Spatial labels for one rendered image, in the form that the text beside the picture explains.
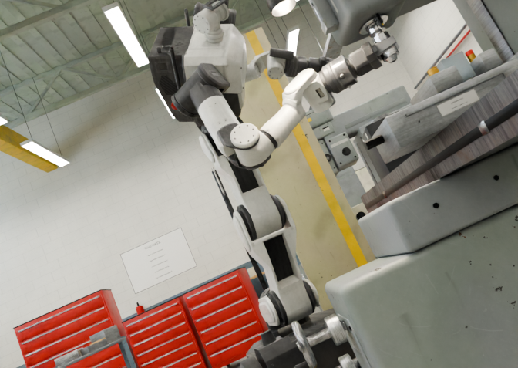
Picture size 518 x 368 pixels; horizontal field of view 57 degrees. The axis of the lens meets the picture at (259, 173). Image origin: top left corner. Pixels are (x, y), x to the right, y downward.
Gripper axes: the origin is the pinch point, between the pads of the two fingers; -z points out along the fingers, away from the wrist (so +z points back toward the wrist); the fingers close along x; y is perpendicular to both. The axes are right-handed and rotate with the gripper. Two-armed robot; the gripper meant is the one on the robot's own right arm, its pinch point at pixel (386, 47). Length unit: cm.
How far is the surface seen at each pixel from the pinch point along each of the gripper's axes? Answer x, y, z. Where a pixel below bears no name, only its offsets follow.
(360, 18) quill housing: -8.0, -7.9, 2.2
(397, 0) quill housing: -4.8, -8.1, -7.9
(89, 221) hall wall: 666, -205, 704
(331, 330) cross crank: -23, 60, 40
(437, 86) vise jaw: -31.2, 22.2, -5.7
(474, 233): -19, 52, 1
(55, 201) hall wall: 644, -274, 752
